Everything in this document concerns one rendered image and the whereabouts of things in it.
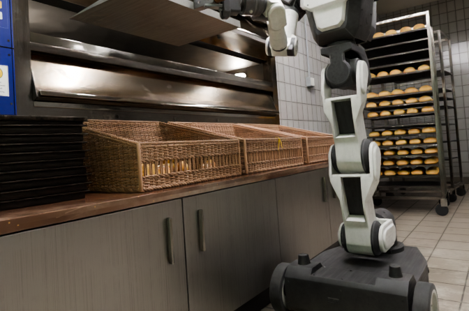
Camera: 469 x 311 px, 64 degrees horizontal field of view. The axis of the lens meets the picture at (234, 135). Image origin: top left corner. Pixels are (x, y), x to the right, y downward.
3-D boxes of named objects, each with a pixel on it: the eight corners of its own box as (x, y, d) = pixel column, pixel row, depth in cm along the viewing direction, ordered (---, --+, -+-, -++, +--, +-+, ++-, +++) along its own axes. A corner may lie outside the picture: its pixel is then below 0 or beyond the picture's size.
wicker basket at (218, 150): (51, 192, 138) (48, 118, 139) (162, 176, 184) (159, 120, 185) (140, 193, 110) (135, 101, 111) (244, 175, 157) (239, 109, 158)
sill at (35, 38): (22, 45, 141) (21, 35, 141) (266, 88, 287) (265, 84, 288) (30, 42, 138) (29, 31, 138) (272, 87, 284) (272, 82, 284)
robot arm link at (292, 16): (268, 63, 167) (276, 21, 174) (297, 64, 164) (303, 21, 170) (264, 49, 157) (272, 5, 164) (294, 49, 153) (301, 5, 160)
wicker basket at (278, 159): (167, 176, 187) (164, 121, 188) (234, 167, 232) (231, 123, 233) (247, 174, 158) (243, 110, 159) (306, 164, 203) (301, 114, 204)
